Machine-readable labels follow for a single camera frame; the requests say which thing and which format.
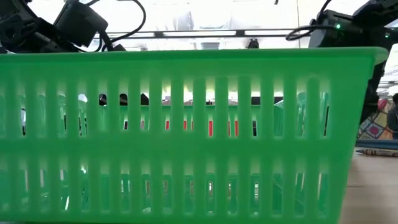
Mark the yellowish paper-wrapped crayon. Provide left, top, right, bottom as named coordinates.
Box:
left=356, top=149, right=398, bottom=157

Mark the green slotted plastic basket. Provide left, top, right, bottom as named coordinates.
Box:
left=0, top=46, right=389, bottom=224

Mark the person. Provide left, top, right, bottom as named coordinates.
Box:
left=387, top=93, right=398, bottom=140

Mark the colourful patchwork quilt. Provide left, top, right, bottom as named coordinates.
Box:
left=357, top=98, right=394, bottom=140

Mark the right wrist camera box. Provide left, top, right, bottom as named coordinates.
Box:
left=309, top=9, right=358, bottom=48

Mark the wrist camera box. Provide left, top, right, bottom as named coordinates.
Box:
left=53, top=0, right=109, bottom=48
left=309, top=9, right=358, bottom=48

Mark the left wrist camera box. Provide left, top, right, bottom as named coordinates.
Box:
left=53, top=0, right=109, bottom=48

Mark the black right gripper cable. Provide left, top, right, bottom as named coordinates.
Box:
left=285, top=0, right=338, bottom=42

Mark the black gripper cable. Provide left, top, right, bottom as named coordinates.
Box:
left=285, top=0, right=338, bottom=42
left=77, top=0, right=147, bottom=52

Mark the black aluminium table frame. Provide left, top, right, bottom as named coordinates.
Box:
left=355, top=139, right=398, bottom=150

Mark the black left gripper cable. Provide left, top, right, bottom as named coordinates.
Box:
left=77, top=0, right=147, bottom=52

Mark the black overhead frame beam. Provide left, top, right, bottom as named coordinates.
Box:
left=93, top=29, right=312, bottom=40

